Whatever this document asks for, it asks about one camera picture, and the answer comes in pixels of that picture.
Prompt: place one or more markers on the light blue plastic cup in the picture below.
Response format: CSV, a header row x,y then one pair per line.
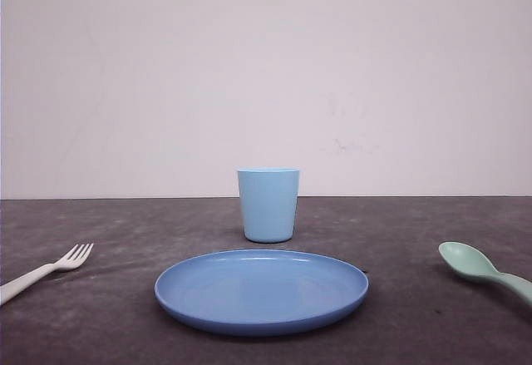
x,y
268,199

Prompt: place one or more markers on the mint green plastic spoon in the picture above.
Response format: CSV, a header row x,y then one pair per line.
x,y
471,264

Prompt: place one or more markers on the white plastic fork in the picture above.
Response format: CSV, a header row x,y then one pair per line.
x,y
72,260

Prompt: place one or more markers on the blue plastic plate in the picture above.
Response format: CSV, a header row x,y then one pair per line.
x,y
260,292

